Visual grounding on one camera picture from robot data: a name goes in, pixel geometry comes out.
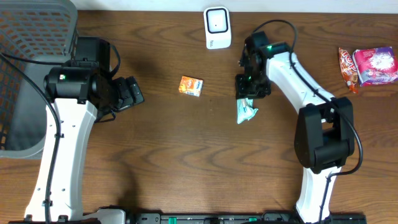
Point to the dark grey plastic basket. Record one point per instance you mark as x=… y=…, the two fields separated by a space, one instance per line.
x=35 y=37

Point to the teal snack packet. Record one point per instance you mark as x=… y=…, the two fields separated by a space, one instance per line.
x=245 y=110

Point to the purple pad package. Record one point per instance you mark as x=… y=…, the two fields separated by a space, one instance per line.
x=377 y=66

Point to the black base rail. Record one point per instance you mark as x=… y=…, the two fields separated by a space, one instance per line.
x=156 y=218

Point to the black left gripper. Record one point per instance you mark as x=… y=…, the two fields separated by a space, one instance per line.
x=125 y=92

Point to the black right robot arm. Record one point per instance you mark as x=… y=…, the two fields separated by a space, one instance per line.
x=324 y=134

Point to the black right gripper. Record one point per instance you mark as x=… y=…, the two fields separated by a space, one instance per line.
x=252 y=91

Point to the orange chocolate bar wrapper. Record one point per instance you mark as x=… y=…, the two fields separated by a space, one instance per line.
x=348 y=70

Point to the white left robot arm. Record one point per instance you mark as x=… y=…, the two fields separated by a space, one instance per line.
x=77 y=97

